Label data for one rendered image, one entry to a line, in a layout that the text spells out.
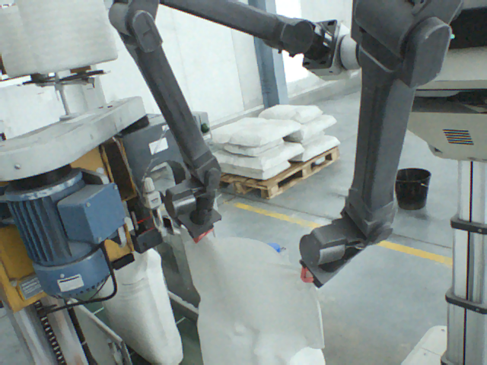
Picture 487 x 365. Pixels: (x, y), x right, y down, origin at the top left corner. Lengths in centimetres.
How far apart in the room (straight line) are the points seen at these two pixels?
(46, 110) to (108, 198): 310
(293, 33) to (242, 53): 591
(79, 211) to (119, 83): 420
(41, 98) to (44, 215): 307
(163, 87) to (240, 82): 600
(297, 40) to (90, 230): 61
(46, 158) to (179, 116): 27
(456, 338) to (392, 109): 110
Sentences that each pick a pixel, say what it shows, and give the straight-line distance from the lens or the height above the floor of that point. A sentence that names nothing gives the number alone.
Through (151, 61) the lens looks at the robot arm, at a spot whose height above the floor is 152.
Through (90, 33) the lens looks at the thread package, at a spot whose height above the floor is 159.
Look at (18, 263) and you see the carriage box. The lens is 112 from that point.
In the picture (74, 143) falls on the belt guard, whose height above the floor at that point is 140.
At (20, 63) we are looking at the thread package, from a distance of 116.
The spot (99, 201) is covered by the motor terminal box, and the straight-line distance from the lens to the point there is 86.
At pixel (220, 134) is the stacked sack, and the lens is 420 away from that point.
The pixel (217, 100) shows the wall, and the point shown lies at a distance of 654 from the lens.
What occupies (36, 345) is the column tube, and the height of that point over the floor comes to 88.
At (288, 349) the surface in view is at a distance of 108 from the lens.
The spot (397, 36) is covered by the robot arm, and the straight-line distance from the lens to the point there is 46.
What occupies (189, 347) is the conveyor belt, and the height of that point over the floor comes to 38.
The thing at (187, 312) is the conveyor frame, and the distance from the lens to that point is 203.
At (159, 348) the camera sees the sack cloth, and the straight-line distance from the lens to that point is 174.
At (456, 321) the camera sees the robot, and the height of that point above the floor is 61.
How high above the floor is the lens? 155
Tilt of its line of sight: 21 degrees down
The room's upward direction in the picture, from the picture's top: 10 degrees counter-clockwise
